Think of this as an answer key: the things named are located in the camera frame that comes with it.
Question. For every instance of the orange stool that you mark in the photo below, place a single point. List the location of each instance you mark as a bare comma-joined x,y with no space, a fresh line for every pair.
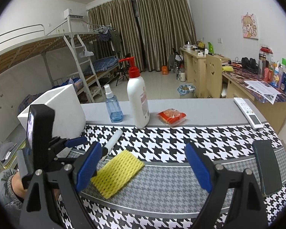
164,70

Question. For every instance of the white papers on desk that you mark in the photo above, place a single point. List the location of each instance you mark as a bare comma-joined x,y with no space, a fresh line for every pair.
265,90

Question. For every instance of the wooden chair smiley face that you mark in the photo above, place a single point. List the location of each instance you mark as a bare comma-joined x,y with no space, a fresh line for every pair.
213,76

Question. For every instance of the wooden desk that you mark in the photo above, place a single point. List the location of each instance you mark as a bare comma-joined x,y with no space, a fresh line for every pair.
196,73

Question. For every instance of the brown curtains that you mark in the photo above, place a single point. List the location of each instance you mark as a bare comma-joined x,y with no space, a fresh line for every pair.
149,29

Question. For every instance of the anime wall poster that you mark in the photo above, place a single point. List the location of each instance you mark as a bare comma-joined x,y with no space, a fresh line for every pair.
249,26

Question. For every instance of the houndstooth table mat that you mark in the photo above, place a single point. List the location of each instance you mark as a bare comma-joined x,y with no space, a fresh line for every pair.
165,192

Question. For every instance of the white marker pen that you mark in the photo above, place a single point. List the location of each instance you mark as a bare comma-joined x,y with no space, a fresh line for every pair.
108,147

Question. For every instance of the blue plaid quilt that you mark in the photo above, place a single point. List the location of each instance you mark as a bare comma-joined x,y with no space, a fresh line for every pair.
76,82

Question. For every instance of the red packaged snack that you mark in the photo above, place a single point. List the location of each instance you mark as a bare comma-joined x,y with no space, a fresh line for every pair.
171,117

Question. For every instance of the blue trash basket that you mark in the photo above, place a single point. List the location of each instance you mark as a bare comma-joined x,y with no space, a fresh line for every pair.
186,91

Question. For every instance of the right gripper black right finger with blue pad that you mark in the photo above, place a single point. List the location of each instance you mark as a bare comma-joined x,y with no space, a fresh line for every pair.
247,208

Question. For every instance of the white air conditioner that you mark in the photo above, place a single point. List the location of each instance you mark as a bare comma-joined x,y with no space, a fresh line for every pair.
68,13

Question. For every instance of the person's left hand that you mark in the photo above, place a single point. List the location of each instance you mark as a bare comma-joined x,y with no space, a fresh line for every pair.
17,186

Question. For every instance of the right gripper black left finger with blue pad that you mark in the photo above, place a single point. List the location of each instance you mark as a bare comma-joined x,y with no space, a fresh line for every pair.
70,176

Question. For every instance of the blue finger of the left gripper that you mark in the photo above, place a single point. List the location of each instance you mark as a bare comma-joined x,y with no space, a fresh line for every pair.
76,142

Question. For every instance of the white remote control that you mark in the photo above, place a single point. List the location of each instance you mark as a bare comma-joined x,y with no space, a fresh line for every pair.
248,113

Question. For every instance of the black folding chair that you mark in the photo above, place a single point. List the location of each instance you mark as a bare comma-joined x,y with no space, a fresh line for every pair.
122,72

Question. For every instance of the metal bunk bed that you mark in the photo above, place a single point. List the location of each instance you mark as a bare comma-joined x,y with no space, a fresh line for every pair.
33,60

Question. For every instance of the yellow foam net sponge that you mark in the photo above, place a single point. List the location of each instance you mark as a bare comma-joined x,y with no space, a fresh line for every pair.
115,174

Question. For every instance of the white thermos bottle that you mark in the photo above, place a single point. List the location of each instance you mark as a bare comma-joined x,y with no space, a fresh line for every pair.
182,75

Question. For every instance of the green bottle on desk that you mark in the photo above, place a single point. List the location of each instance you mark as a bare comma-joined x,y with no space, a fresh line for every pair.
210,48

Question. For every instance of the white pump bottle red cap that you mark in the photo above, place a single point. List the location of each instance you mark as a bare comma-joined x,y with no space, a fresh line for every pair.
137,95

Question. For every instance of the blue spray bottle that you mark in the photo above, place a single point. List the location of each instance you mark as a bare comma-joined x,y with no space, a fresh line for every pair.
113,106

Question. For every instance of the black smartphone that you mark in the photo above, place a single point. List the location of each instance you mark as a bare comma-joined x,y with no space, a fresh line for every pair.
268,168

